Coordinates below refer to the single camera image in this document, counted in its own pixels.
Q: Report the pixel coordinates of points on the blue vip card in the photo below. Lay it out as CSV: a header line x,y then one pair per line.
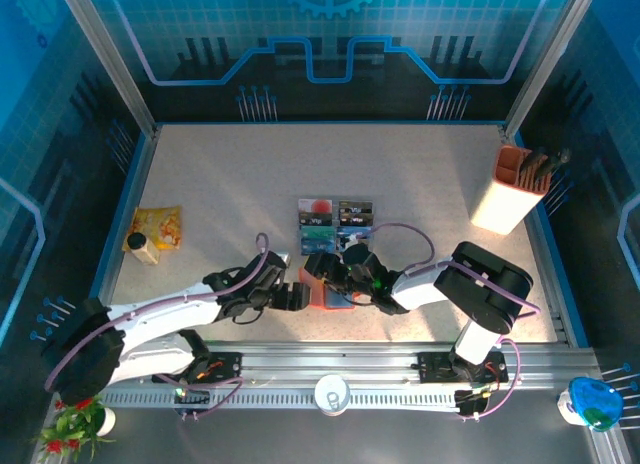
x,y
350,232
317,246

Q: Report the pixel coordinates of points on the orange leather card holder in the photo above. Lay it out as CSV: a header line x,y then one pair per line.
x,y
337,301

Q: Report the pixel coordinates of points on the green card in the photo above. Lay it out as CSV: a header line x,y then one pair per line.
x,y
315,232

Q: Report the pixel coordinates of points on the clear acrylic card stand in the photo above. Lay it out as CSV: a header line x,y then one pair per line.
x,y
335,234

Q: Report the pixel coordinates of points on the black Vip card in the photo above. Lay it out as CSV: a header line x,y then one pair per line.
x,y
356,206
356,219
315,219

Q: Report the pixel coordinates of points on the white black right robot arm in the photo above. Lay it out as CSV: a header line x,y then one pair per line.
x,y
415,289

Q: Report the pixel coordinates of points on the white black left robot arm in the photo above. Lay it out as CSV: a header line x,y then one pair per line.
x,y
170,316

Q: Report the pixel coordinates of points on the white red april card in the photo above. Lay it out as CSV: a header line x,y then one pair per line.
x,y
320,205

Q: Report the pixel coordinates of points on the white paper cup with lid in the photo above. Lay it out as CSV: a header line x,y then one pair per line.
x,y
331,395

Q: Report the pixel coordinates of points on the beige bottle with black cap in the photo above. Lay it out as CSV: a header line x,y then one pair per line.
x,y
145,254

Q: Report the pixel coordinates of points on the yellow snack packet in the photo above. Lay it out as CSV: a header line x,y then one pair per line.
x,y
160,224

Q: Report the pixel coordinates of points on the white knife block orange top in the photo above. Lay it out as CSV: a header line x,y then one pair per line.
x,y
500,209

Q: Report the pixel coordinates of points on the potted plant red flowers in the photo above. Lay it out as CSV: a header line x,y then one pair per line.
x,y
75,424

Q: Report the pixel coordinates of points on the blue and white device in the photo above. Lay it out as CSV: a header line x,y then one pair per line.
x,y
595,399

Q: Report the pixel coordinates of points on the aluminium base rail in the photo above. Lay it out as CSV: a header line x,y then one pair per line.
x,y
325,359

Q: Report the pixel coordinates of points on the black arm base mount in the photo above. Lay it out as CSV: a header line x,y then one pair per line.
x,y
225,366
435,366

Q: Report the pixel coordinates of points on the aluminium frame post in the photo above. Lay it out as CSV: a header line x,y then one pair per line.
x,y
546,64
115,64

